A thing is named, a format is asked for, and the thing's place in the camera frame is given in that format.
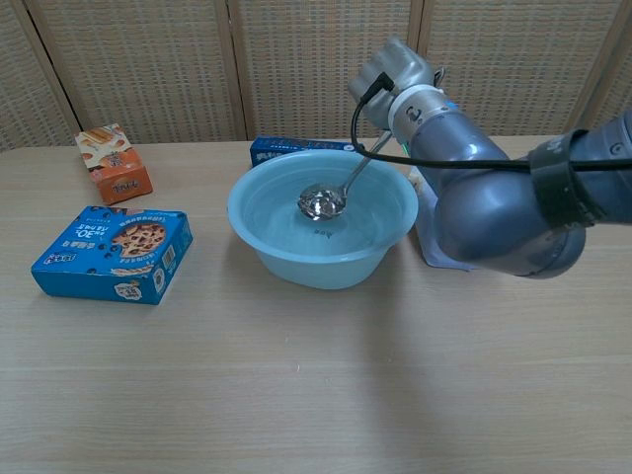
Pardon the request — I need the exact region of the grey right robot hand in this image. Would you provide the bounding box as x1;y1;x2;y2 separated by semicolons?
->
347;36;439;129

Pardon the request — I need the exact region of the silver metal ladle black grip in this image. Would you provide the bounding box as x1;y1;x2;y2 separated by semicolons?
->
296;129;393;222

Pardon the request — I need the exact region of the light blue plastic basin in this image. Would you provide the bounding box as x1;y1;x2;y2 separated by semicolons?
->
226;149;420;291

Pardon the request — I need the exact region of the dark blue flat box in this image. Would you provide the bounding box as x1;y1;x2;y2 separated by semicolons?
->
249;135;367;169

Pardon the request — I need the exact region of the blue tissue paper pack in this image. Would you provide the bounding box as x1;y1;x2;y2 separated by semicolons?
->
408;142;478;274

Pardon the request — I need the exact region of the woven folding screen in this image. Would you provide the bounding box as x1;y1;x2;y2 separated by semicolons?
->
0;0;632;153

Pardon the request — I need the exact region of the orange snack box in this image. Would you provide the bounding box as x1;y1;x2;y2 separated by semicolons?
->
74;122;154;206

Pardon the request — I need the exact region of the blue cookie box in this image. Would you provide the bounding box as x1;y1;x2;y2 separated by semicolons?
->
30;204;195;306

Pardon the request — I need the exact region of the black cable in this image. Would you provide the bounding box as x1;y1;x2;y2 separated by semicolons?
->
350;71;632;174

